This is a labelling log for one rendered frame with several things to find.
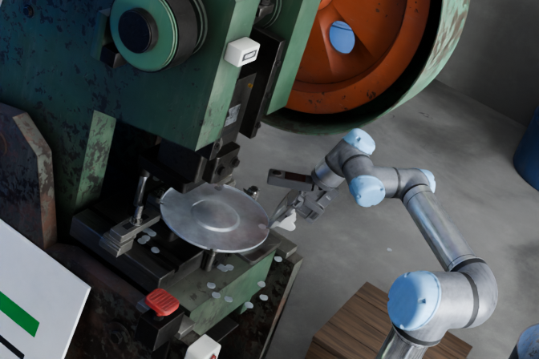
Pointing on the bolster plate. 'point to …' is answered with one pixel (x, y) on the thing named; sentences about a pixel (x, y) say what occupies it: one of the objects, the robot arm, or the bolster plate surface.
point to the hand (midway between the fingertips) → (269, 222)
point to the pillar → (139, 190)
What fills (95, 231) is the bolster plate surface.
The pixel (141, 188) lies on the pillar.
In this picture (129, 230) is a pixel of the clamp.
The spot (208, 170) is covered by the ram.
